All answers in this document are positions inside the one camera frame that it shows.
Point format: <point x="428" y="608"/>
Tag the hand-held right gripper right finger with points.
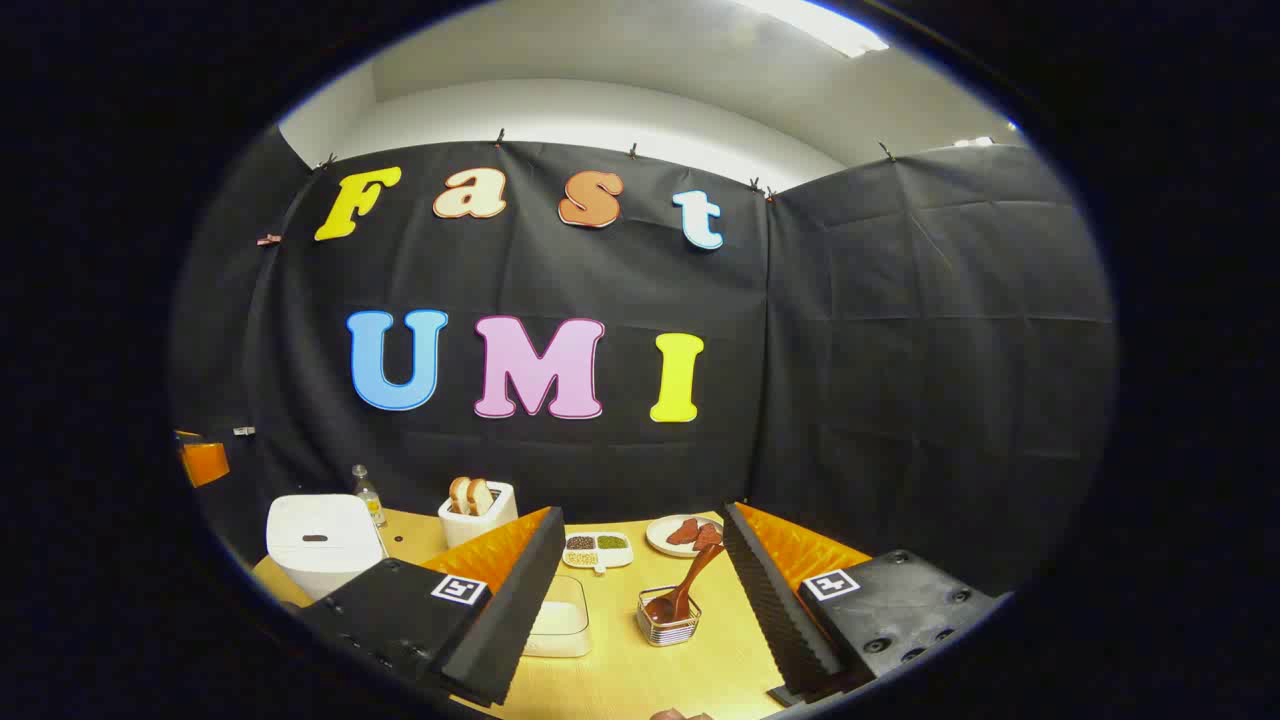
<point x="770" y="610"/>

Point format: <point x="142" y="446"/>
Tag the white toaster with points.
<point x="478" y="528"/>

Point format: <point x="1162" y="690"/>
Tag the white rice cooker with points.
<point x="320" y="552"/>

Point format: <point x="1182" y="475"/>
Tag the small yellow-label glass bottle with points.
<point x="368" y="500"/>

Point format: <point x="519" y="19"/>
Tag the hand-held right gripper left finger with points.
<point x="512" y="618"/>

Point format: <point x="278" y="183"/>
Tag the brown wooden spoon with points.
<point x="690" y="580"/>

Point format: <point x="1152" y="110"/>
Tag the red meat slice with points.
<point x="683" y="532"/>
<point x="708" y="536"/>

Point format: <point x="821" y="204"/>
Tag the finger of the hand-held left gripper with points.
<point x="205" y="462"/>

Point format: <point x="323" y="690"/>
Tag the white round plate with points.
<point x="660" y="540"/>

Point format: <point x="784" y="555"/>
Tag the clear glass dish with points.
<point x="572" y="645"/>

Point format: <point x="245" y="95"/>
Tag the bread slice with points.
<point x="459" y="495"/>
<point x="480" y="496"/>

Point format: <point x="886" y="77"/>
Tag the white divided bean dish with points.
<point x="597" y="552"/>

